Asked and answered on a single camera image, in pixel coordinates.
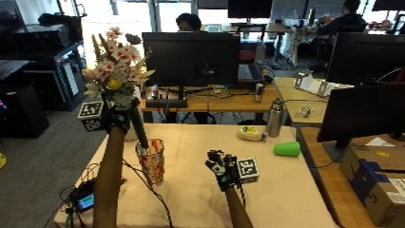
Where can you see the light wooden side desk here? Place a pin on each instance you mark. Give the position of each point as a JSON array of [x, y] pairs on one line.
[[304, 99]]

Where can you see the patterned glass vase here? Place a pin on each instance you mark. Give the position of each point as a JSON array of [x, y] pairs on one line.
[[151, 163]]

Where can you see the open laptop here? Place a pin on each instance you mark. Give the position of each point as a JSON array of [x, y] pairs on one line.
[[249, 72]]

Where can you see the black equipment case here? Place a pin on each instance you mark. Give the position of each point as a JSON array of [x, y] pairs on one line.
[[40, 37]]

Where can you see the person's right hand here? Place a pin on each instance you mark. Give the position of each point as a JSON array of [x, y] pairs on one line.
[[223, 172]]

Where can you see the black bar speaker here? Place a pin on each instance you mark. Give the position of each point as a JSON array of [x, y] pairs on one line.
[[166, 103]]

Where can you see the stainless steel water bottle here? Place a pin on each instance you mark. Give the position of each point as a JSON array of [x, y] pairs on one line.
[[275, 118]]

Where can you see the black computer monitor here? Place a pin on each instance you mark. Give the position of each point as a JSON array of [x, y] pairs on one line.
[[363, 112], [191, 59], [367, 57]]

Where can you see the white marker cube left glove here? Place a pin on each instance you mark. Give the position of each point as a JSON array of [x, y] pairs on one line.
[[91, 115]]

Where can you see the white marker cube glove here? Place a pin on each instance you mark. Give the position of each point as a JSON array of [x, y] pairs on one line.
[[248, 171], [91, 115]]

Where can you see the white desk holder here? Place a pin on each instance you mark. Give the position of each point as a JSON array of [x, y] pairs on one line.
[[316, 85]]

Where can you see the small shiny object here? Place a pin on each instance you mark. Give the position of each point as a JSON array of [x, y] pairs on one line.
[[304, 111]]

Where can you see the green plastic cup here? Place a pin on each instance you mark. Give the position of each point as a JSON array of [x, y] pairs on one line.
[[287, 148]]

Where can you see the pink and white flower bouquet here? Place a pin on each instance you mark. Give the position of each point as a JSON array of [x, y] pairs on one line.
[[118, 68]]

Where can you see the white marker cube right glove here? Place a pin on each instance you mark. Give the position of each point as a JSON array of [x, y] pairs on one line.
[[248, 171]]

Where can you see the black shelf cabinet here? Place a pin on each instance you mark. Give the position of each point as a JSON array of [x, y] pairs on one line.
[[55, 79]]

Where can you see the white paper sheet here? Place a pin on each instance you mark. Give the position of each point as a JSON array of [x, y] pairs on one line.
[[380, 142]]

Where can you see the person's left hand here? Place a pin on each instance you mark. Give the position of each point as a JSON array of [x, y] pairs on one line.
[[118, 119]]

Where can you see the small device with screen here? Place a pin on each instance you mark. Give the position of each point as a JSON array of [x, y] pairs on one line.
[[84, 200]]

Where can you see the black computer tower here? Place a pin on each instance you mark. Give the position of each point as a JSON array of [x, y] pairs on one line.
[[23, 110]]

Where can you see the brown cardboard box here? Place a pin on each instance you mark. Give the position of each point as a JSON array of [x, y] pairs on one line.
[[377, 185]]

